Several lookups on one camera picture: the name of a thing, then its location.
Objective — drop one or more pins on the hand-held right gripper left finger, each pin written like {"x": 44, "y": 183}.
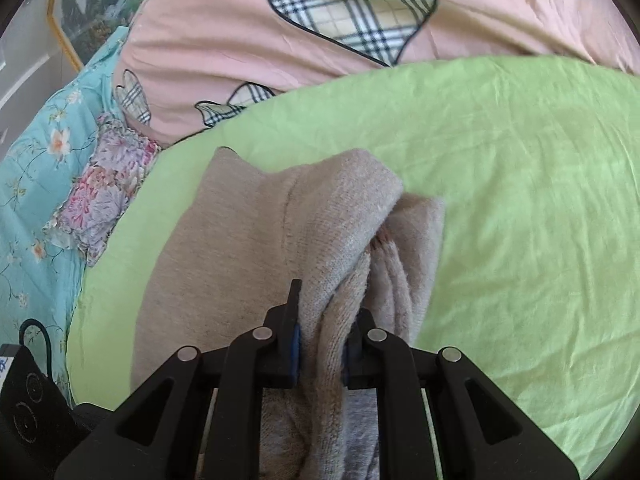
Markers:
{"x": 280, "y": 360}

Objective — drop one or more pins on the framed landscape picture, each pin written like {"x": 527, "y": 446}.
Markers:
{"x": 105, "y": 0}

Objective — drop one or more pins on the floral ruffled pillow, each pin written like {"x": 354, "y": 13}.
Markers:
{"x": 105, "y": 195}

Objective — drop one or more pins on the pink quilt with plaid hearts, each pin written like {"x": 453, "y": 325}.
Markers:
{"x": 215, "y": 35}

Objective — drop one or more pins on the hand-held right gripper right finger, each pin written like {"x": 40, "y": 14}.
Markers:
{"x": 361, "y": 360}

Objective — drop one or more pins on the turquoise floral blanket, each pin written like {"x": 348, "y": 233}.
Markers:
{"x": 30, "y": 185}

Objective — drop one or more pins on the green bed sheet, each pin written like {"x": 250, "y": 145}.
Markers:
{"x": 525, "y": 210}

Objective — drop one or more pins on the beige knit sweater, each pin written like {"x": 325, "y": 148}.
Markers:
{"x": 240, "y": 240}

